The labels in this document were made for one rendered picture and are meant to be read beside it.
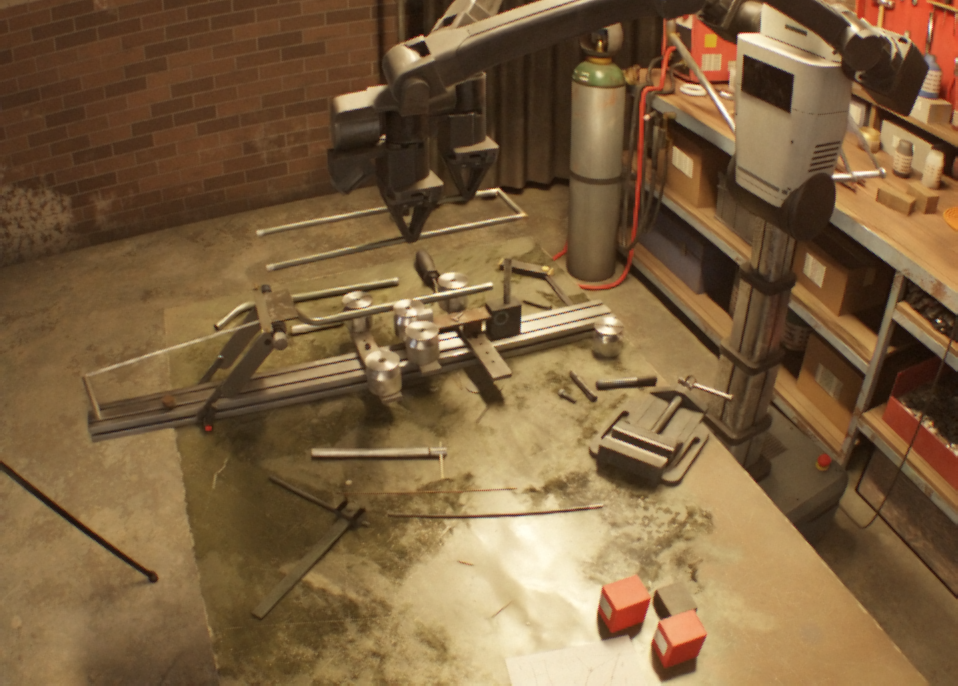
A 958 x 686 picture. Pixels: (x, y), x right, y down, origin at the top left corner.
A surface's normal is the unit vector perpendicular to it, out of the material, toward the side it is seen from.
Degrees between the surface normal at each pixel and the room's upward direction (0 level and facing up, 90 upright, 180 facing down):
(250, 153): 90
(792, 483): 0
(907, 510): 90
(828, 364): 91
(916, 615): 0
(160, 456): 0
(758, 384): 90
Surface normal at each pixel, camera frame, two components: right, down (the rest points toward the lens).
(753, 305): -0.89, 0.25
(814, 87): -0.11, 0.52
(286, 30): 0.36, 0.48
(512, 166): -0.52, 0.44
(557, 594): 0.00, -0.85
